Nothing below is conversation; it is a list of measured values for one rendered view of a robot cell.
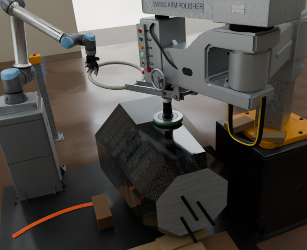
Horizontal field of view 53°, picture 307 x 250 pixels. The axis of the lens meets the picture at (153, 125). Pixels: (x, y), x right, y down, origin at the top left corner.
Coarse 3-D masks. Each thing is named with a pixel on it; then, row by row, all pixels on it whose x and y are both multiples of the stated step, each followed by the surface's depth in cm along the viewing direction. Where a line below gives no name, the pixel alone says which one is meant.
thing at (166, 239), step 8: (192, 232) 208; (200, 232) 208; (160, 240) 204; (168, 240) 204; (176, 240) 203; (184, 240) 203; (192, 240) 202; (160, 248) 199; (168, 248) 198; (176, 248) 198
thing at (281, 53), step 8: (280, 24) 177; (288, 24) 175; (304, 24) 180; (288, 32) 171; (304, 32) 182; (280, 40) 159; (288, 40) 175; (304, 40) 185; (272, 48) 151; (280, 48) 163; (288, 48) 180; (304, 48) 187; (272, 56) 153; (280, 56) 166; (288, 56) 184; (296, 56) 187; (304, 56) 190; (272, 64) 155; (280, 64) 171; (272, 72) 159
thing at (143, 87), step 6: (126, 84) 243; (138, 84) 250; (144, 84) 243; (150, 84) 236; (132, 90) 239; (138, 90) 232; (144, 90) 225; (150, 90) 219; (156, 90) 212; (168, 90) 202; (180, 90) 209; (186, 90) 204; (162, 96) 209; (168, 96) 203; (174, 96) 192; (180, 96) 193
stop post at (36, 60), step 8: (32, 56) 345; (40, 64) 350; (40, 72) 353; (40, 80) 357; (40, 88) 360; (48, 96) 368; (48, 104) 371; (48, 112) 375; (48, 120) 379; (56, 128) 388; (56, 136) 392
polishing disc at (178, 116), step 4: (160, 112) 229; (172, 112) 228; (176, 112) 227; (156, 116) 223; (160, 116) 223; (176, 116) 221; (180, 116) 221; (156, 120) 218; (160, 120) 217; (164, 120) 217; (168, 120) 216; (172, 120) 216; (176, 120) 215; (180, 120) 217
